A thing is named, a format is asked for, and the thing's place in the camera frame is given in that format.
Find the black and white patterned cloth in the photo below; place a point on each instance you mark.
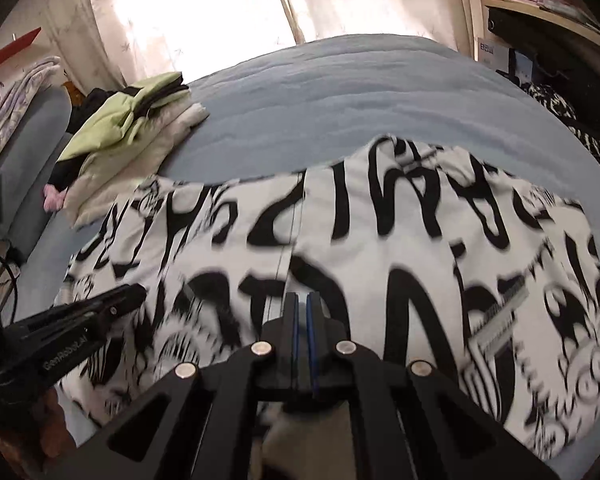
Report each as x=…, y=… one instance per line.
x=560, y=105

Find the white labelled box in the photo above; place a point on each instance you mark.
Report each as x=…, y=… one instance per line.
x=491, y=55

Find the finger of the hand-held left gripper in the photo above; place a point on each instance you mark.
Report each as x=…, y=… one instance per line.
x=105, y=302

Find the light green folded jacket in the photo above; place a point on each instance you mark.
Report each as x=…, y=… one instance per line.
x=110, y=120

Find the white folded puffer jacket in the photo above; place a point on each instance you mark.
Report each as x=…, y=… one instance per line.
x=130, y=165

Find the blue bed blanket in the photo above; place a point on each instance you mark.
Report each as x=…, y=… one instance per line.
x=330, y=90

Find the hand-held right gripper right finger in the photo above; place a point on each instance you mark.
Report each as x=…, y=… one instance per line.
x=321, y=322

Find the white floral curtain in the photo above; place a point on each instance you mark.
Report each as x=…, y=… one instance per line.
x=205, y=5

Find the blue-grey pillow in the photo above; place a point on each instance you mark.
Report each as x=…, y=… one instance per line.
x=35, y=140

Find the person's left hand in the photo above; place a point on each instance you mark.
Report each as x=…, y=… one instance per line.
x=55, y=425

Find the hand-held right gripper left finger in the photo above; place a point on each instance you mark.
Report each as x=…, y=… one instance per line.
x=286, y=322

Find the pink fluffy cloth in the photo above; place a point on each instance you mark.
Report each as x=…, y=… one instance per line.
x=54, y=199

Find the black and white printed jacket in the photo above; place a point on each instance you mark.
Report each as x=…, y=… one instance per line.
x=380, y=240

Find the striped folded cloth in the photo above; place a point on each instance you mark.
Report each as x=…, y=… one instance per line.
x=20, y=90

